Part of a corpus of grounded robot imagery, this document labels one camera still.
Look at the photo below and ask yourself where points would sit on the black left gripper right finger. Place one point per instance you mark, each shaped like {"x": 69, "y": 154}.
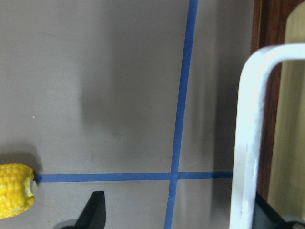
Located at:
{"x": 265, "y": 217}

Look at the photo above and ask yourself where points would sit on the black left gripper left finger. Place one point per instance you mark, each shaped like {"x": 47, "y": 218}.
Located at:
{"x": 93, "y": 215}

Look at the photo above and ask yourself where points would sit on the dark wooden drawer box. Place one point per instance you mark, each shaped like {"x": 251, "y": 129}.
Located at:
{"x": 281, "y": 179}

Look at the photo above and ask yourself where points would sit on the yellow corn cob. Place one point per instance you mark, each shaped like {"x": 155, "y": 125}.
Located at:
{"x": 17, "y": 189}

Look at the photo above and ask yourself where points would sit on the white drawer handle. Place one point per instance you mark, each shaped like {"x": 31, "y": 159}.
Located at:
{"x": 249, "y": 126}

